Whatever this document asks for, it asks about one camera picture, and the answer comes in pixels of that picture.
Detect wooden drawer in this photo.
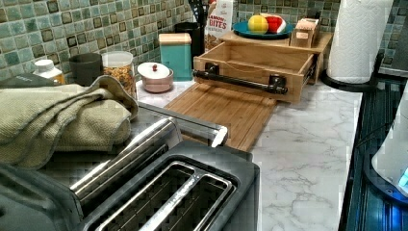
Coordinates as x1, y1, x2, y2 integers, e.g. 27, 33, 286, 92
193, 41, 317, 103

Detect wooden drawer cabinet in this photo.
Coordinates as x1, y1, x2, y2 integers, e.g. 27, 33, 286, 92
221, 32, 332, 84

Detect bamboo cutting board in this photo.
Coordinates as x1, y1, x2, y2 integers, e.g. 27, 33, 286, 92
166, 84, 277, 151

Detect pink pot with white lid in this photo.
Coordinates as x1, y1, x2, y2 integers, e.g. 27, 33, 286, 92
137, 63, 173, 93

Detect black two-slot toaster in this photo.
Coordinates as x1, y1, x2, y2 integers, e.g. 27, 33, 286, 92
75, 141, 260, 231

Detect teal canister with wooden lid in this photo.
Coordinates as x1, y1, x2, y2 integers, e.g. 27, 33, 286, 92
159, 33, 192, 82

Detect black utensil holder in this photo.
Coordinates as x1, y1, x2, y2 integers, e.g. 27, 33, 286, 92
174, 22, 205, 58

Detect teal plate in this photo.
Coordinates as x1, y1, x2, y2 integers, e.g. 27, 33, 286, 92
233, 21, 293, 39

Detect cereal box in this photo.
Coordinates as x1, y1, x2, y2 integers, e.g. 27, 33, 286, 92
204, 0, 235, 51

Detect glass jar with granola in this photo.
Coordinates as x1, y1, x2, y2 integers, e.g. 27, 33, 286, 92
102, 51, 136, 97

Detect black spatula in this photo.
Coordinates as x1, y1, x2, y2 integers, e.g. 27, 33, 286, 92
188, 0, 209, 26

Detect yellow toy apple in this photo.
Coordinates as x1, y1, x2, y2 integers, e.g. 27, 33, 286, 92
247, 15, 268, 35

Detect red toy fruit slice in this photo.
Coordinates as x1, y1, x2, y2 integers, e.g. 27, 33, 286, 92
265, 14, 287, 34

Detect small wooden box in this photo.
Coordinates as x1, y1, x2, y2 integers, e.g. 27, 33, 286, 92
290, 18, 319, 48

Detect dark grey mug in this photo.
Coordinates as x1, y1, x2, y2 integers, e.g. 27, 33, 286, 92
69, 53, 103, 87

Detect black paper towel holder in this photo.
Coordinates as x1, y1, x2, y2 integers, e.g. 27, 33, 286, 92
320, 53, 384, 92

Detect white-capped bottle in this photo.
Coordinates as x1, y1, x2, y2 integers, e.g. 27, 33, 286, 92
34, 60, 65, 84

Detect olive green towel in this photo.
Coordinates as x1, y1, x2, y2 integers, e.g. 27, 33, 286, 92
1, 76, 139, 169

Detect white paper towel roll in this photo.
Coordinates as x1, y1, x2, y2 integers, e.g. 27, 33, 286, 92
326, 0, 394, 84

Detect stainless steel toaster oven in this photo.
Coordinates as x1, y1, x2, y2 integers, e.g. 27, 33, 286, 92
0, 73, 229, 231

